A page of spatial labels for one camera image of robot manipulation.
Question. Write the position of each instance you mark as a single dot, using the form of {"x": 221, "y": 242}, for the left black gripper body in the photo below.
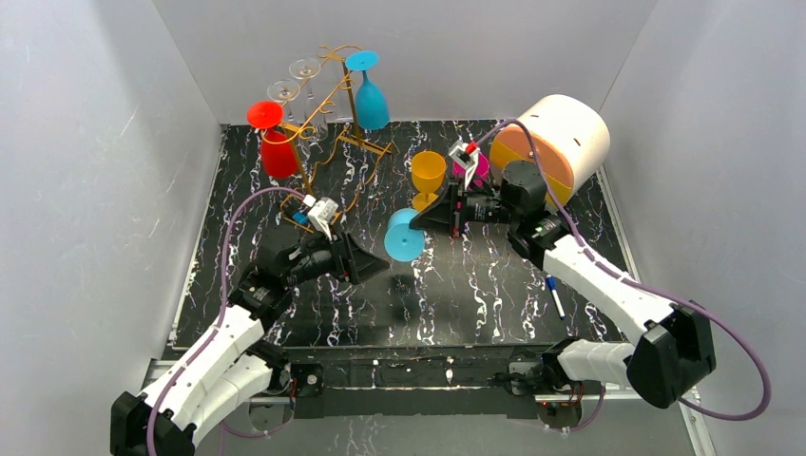
{"x": 343, "y": 256}

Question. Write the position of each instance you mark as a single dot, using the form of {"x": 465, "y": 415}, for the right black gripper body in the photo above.
{"x": 455, "y": 210}

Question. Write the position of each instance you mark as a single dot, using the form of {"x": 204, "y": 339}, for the light blue wine glass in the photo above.
{"x": 402, "y": 236}

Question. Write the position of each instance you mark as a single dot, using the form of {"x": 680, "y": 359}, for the yellow wine glass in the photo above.
{"x": 428, "y": 170}

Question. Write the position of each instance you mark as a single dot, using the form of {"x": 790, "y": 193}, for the teal blue wine glass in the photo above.
{"x": 370, "y": 102}

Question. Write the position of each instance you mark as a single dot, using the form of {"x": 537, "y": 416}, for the gold wire glass rack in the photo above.
{"x": 329, "y": 123}

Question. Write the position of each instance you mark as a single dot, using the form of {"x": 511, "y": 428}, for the magenta wine glass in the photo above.
{"x": 480, "y": 174}

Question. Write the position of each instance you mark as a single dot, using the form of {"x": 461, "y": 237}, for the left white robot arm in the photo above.
{"x": 231, "y": 363}

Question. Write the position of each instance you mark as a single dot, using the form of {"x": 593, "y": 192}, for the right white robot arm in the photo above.
{"x": 668, "y": 348}

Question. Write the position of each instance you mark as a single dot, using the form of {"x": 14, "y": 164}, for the red wine glass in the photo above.
{"x": 277, "y": 155}

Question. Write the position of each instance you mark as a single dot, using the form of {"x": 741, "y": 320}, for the clear wine glass front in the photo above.
{"x": 285, "y": 92}

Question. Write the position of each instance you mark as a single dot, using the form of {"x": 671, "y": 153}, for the clear wine glass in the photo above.
{"x": 304, "y": 70}
{"x": 285, "y": 92}

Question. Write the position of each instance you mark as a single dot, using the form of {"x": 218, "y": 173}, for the clear wine glass rear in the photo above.
{"x": 304, "y": 70}

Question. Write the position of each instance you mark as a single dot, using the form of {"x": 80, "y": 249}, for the white cylindrical drawer box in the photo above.
{"x": 572, "y": 141}

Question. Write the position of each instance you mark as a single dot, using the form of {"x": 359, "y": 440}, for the black marble pattern mat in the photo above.
{"x": 468, "y": 291}

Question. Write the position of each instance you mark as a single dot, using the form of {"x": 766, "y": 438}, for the blue white marker pen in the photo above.
{"x": 552, "y": 287}

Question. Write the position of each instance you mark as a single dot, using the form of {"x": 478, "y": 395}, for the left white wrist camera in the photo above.
{"x": 321, "y": 213}

